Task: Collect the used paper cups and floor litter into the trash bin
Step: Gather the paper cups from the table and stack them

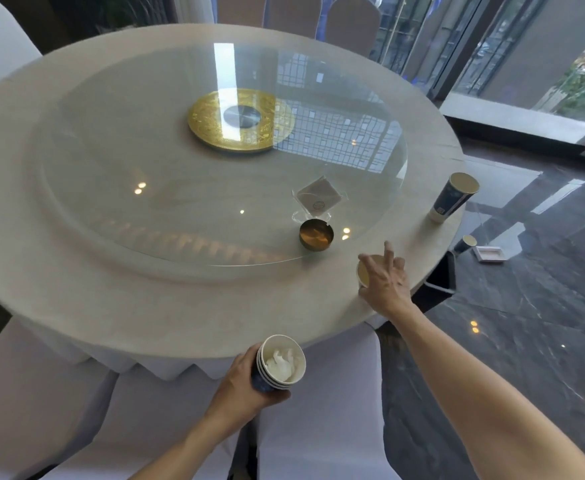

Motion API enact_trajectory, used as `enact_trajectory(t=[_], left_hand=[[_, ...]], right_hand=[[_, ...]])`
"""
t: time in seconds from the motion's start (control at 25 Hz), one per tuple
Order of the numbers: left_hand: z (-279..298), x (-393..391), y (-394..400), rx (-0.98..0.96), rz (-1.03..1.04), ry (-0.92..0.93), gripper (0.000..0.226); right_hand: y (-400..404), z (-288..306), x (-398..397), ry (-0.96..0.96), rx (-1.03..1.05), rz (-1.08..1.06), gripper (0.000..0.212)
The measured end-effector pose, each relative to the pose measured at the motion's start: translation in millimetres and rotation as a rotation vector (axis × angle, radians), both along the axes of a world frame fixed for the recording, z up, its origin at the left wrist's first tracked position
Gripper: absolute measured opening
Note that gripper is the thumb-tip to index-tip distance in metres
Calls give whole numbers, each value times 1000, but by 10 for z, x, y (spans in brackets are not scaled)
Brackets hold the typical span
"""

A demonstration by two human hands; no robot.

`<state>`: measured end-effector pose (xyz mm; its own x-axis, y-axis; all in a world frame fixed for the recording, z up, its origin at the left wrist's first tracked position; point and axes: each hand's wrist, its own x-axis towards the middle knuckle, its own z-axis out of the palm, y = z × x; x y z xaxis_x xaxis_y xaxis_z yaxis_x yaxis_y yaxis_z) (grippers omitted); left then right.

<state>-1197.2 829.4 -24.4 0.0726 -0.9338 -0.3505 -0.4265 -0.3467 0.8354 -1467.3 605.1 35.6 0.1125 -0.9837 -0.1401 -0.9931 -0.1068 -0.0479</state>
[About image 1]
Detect person's right hand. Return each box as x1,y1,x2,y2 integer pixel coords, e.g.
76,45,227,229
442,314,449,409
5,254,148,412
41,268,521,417
358,241,418,320

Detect person's left hand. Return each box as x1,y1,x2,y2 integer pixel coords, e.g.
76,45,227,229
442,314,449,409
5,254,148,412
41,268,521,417
206,344,292,431

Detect nested blue paper cups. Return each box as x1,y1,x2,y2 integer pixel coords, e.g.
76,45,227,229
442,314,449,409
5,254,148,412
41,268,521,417
251,335,307,394

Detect person's left forearm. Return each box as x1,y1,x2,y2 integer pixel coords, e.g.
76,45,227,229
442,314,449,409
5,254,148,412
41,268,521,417
127,411,253,480

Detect person's right forearm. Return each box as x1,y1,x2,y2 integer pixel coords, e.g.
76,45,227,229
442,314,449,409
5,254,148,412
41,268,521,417
387,302,585,480

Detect crumpled white tissue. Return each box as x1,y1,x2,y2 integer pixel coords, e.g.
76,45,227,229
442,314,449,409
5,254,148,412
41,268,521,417
265,348,301,383

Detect round gold ashtray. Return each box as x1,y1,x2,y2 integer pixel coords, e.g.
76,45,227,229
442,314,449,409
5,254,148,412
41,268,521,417
299,219,335,253

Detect clear plastic napkin packet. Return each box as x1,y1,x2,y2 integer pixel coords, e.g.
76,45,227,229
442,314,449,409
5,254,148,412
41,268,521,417
292,176,348,221

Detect white tablecloth skirt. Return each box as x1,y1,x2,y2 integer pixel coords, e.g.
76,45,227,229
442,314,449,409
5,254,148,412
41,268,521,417
16,315,389,383

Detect tall blue paper cup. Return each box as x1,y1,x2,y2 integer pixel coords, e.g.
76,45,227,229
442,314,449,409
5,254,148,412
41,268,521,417
428,172,480,224

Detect white flat box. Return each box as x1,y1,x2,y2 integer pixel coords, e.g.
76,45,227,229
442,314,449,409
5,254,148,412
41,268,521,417
473,245,507,265

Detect gold turntable base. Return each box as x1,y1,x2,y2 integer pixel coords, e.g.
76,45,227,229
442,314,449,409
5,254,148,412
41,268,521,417
187,88,296,154

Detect round glass turntable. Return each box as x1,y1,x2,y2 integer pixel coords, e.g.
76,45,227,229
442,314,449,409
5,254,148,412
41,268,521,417
35,42,409,268

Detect tan chair back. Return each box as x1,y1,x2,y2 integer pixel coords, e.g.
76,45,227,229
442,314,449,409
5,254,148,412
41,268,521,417
324,0,382,60
216,0,266,27
265,0,326,38

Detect dark window frame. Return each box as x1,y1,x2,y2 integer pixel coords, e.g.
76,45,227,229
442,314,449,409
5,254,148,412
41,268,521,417
428,0,509,101

